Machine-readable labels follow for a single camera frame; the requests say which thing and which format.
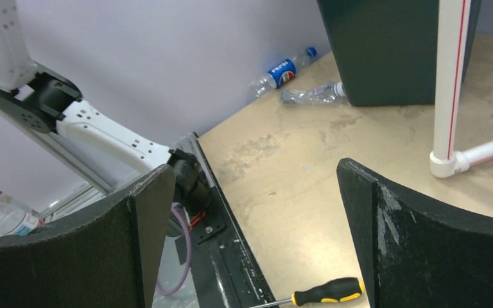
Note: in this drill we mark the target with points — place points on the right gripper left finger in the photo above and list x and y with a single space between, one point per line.
104 255

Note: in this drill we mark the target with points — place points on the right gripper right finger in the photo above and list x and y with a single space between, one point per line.
414 250

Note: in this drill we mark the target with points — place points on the yellow black screwdriver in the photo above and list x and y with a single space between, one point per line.
334 291

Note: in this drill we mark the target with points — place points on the crushed clear bottle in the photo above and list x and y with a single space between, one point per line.
321 95

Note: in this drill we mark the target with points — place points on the Pepsi bottle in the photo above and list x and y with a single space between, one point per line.
283 72

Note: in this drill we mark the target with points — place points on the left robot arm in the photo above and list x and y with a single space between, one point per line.
49 108

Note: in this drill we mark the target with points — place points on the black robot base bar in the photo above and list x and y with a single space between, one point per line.
223 268

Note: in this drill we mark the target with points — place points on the dark green plastic bin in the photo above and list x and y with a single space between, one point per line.
385 51

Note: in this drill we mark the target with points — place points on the bottle on floor outside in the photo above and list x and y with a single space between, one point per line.
15 221

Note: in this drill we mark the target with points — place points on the white PVC pipe frame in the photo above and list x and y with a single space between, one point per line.
453 29

